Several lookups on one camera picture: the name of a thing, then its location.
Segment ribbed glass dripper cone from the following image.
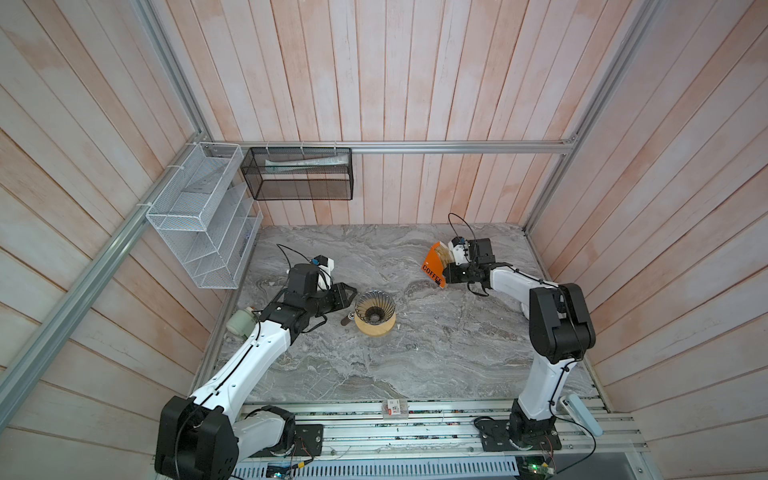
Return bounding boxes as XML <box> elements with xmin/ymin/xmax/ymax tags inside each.
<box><xmin>354</xmin><ymin>290</ymin><xmax>396</xmax><ymax>325</ymax></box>

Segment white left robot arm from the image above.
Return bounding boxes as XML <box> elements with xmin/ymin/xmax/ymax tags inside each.
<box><xmin>154</xmin><ymin>255</ymin><xmax>357</xmax><ymax>479</ymax></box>

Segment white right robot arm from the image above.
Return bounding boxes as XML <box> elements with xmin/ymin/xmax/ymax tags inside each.
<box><xmin>432</xmin><ymin>237</ymin><xmax>596</xmax><ymax>452</ymax></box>

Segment brown paper coffee filters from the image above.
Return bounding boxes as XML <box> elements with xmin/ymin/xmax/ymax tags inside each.
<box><xmin>432</xmin><ymin>242</ymin><xmax>455</xmax><ymax>277</ymax></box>

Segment orange coffee filter box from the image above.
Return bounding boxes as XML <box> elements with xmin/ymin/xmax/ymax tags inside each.
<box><xmin>422</xmin><ymin>246</ymin><xmax>447</xmax><ymax>288</ymax></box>

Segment pale green kitchen timer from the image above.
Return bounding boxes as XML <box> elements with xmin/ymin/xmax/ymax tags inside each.
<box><xmin>226</xmin><ymin>307</ymin><xmax>256</xmax><ymax>339</ymax></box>

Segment small red white box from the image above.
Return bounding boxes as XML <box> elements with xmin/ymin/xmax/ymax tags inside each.
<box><xmin>382</xmin><ymin>399</ymin><xmax>409</xmax><ymax>419</ymax></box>

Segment white handheld device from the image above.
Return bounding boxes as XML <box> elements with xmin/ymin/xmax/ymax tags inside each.
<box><xmin>558</xmin><ymin>393</ymin><xmax>604</xmax><ymax>437</ymax></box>

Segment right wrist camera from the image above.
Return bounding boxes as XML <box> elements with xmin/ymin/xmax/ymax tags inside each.
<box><xmin>449</xmin><ymin>236</ymin><xmax>470</xmax><ymax>265</ymax></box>

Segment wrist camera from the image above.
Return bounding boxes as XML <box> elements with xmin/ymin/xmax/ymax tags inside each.
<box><xmin>310</xmin><ymin>255</ymin><xmax>335</xmax><ymax>291</ymax></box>
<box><xmin>449</xmin><ymin>236</ymin><xmax>470</xmax><ymax>265</ymax></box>

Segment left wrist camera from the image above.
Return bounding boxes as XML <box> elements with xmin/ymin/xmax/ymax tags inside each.
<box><xmin>310</xmin><ymin>255</ymin><xmax>335</xmax><ymax>291</ymax></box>

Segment black wire mesh basket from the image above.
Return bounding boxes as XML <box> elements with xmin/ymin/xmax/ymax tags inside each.
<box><xmin>240</xmin><ymin>146</ymin><xmax>354</xmax><ymax>201</ymax></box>

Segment white wire mesh shelf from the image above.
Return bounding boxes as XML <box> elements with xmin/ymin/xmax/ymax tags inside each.
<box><xmin>147</xmin><ymin>142</ymin><xmax>263</xmax><ymax>289</ymax></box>

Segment aluminium mounting rail base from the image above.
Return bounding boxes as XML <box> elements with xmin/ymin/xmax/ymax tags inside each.
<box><xmin>234</xmin><ymin>397</ymin><xmax>661</xmax><ymax>479</ymax></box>

